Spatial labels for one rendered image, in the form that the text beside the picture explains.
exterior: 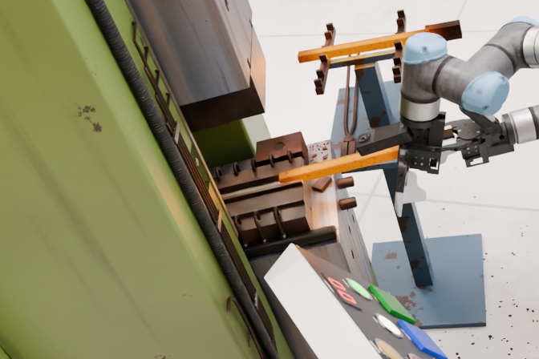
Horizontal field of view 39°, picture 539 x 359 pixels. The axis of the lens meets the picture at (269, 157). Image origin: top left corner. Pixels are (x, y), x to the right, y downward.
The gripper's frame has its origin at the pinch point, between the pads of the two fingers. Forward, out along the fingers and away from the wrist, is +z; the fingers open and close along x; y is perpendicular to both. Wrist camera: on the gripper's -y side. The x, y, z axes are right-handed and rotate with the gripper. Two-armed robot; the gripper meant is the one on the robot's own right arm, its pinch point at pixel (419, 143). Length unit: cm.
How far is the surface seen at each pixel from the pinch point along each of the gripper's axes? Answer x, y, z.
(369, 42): 47.5, -0.5, 6.5
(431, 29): 44.2, -1.4, -10.4
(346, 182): 7.8, 12.5, 19.4
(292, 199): -7.0, 1.2, 30.3
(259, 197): -3.5, 1.1, 38.1
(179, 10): -17, -55, 34
